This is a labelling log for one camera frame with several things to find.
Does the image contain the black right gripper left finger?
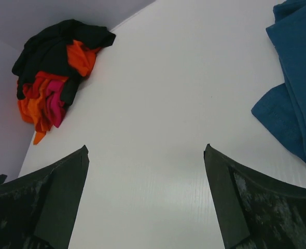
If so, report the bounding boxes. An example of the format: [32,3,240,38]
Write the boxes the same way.
[0,146,89,248]

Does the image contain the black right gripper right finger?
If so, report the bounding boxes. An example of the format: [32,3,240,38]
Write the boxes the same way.
[203,145,306,248]

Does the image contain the black printed t shirt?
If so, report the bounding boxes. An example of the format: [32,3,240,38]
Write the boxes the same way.
[12,19,116,106]

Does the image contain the red t shirt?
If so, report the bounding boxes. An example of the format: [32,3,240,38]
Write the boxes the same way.
[18,71,68,134]

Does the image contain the folded blue t shirt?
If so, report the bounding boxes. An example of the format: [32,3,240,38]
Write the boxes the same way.
[251,1,306,163]

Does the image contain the magenta t shirt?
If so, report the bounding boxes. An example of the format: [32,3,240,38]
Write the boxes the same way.
[46,80,66,128]

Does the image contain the orange t shirt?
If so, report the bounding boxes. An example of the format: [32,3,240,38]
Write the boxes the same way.
[17,39,102,145]

